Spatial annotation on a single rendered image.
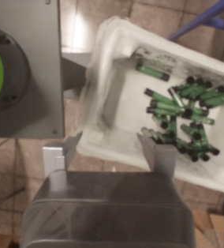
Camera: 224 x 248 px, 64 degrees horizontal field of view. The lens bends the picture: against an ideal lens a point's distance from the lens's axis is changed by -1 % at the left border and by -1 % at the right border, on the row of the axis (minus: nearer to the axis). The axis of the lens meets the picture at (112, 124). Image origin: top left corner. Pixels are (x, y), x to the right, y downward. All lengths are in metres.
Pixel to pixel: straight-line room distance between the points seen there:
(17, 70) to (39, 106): 0.07
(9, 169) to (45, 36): 1.36
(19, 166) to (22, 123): 1.20
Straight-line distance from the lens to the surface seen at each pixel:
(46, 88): 0.36
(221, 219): 1.65
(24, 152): 1.52
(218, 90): 0.82
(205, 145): 0.83
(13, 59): 0.34
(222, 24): 0.98
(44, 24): 0.37
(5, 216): 1.89
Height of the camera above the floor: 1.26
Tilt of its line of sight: 76 degrees down
